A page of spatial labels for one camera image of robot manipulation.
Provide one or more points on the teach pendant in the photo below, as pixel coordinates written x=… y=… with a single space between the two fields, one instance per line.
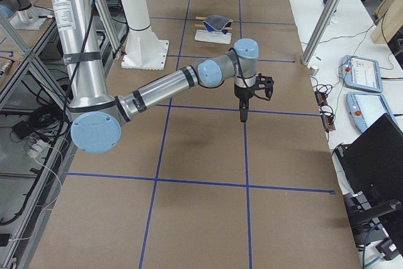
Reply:
x=366 y=108
x=361 y=73

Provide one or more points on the black monitor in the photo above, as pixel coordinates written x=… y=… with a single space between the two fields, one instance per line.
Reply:
x=373 y=166

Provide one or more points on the teach pendant upper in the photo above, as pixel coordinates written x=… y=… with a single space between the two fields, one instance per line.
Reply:
x=361 y=73

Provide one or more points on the grey and blue towel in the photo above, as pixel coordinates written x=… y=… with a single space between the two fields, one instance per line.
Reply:
x=217 y=23

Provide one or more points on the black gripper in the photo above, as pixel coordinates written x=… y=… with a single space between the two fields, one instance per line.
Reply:
x=242 y=93

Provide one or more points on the aluminium frame post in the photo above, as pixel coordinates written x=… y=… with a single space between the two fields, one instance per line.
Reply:
x=319 y=30

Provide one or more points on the white towel rack with dowels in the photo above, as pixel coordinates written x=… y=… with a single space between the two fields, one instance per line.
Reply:
x=202 y=35

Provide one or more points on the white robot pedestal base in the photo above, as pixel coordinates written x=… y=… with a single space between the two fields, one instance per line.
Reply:
x=143 y=49

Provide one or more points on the teach pendant lower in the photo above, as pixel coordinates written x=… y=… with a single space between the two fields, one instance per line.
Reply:
x=366 y=108

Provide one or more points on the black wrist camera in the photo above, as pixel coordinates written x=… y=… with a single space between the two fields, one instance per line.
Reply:
x=264 y=82

